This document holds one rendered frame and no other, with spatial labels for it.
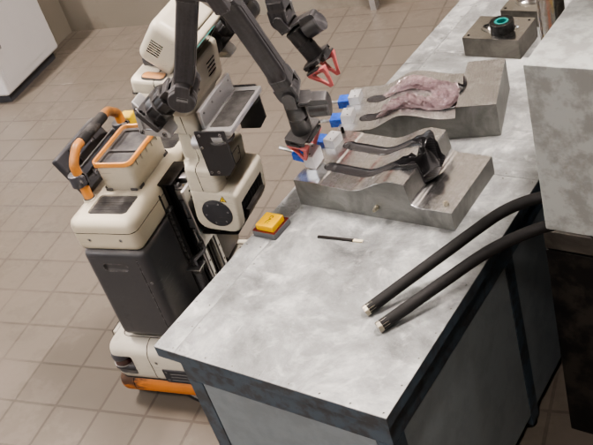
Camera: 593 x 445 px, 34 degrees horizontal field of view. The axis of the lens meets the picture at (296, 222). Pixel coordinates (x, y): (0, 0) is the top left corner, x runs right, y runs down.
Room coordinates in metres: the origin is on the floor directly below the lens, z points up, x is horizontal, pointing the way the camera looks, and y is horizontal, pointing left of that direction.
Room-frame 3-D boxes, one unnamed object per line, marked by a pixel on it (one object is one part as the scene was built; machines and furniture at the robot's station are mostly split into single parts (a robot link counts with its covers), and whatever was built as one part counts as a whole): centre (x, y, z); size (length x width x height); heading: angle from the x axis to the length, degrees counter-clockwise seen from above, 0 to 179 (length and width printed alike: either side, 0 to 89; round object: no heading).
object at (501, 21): (2.80, -0.85, 0.89); 0.08 x 0.08 x 0.04
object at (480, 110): (2.55, -0.49, 0.85); 0.50 x 0.26 x 0.11; 63
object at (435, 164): (2.25, -0.30, 0.92); 0.35 x 0.16 x 0.09; 46
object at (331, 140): (2.47, -0.15, 0.89); 0.13 x 0.05 x 0.05; 45
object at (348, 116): (2.62, -0.22, 0.85); 0.13 x 0.05 x 0.05; 63
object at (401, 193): (2.23, -0.30, 0.87); 0.50 x 0.26 x 0.14; 46
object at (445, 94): (2.55, -0.48, 0.90); 0.26 x 0.18 x 0.08; 63
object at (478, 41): (2.83, -0.84, 0.83); 0.20 x 0.15 x 0.07; 46
